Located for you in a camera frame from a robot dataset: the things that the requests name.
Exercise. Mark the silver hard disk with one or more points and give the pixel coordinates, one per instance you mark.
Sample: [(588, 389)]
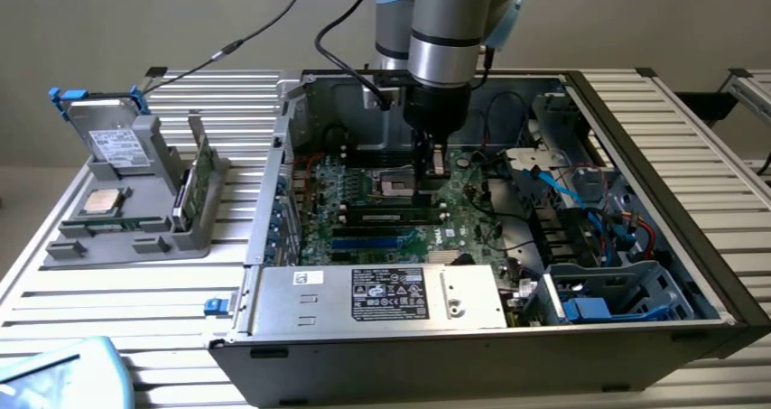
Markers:
[(111, 129)]

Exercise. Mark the blue disk carrier bracket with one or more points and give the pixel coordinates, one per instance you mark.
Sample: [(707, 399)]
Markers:
[(72, 95)]

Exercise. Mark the green motherboard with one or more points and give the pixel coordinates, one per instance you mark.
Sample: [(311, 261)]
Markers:
[(469, 228)]

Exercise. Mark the open black PC case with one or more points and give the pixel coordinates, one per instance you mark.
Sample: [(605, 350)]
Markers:
[(481, 364)]

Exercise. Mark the silver chipset heatsink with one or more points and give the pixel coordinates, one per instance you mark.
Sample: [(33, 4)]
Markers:
[(443, 258)]

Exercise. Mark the CPU chip with metal lid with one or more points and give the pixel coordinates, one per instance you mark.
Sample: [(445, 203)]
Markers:
[(105, 201)]

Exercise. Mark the green graphics card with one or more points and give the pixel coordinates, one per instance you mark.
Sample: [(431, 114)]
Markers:
[(195, 188)]

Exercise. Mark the installed black RAM stick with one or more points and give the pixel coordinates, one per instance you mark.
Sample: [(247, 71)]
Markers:
[(391, 216)]

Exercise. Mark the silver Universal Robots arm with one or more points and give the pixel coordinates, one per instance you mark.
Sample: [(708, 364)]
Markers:
[(443, 21)]

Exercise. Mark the CPU socket with metal frame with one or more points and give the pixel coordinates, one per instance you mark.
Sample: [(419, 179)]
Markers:
[(388, 185)]

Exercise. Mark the round coin battery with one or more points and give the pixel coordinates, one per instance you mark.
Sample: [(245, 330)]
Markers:
[(463, 161)]

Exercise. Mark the silver power supply unit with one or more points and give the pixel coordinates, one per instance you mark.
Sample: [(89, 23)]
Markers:
[(337, 300)]

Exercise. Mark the black expansion slot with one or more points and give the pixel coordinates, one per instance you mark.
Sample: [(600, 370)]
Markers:
[(364, 232)]

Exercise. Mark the blue case latch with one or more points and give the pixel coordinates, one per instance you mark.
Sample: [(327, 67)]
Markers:
[(216, 305)]

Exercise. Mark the blue expansion slot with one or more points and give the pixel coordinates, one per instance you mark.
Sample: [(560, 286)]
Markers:
[(367, 243)]

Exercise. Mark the grey parts rack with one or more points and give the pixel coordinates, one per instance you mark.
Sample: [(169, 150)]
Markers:
[(151, 156)]

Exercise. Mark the green RAM stick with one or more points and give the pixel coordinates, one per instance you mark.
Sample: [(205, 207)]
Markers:
[(120, 224)]

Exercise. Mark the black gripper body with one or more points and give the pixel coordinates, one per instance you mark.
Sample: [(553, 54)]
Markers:
[(436, 106)]

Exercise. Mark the neighbouring metal slat table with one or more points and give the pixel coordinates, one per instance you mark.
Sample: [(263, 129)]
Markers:
[(749, 111)]

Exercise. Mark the black plug on arm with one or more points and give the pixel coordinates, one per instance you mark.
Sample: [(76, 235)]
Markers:
[(488, 57)]

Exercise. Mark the teal plastic object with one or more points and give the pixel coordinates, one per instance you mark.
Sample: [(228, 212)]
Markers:
[(65, 377)]

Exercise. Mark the metal drive cage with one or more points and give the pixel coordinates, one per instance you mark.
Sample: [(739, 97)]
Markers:
[(536, 160)]

